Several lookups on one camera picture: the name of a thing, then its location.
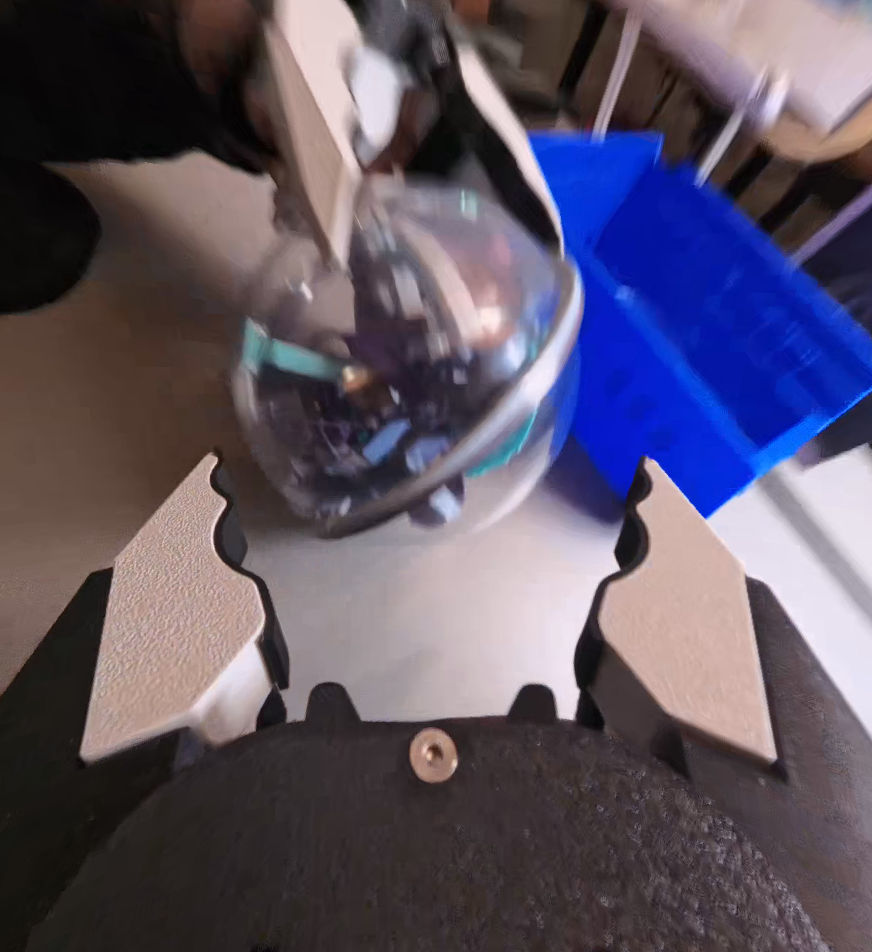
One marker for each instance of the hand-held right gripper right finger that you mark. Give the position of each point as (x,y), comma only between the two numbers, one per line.
(689,632)

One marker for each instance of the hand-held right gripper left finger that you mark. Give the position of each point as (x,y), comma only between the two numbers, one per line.
(168,632)

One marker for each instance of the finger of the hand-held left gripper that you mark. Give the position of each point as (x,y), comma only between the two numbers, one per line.
(314,119)
(498,142)

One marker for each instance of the clear plastic maze ball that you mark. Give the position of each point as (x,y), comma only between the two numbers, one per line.
(406,372)

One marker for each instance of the blue plastic bin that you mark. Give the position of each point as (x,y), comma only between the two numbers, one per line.
(719,342)

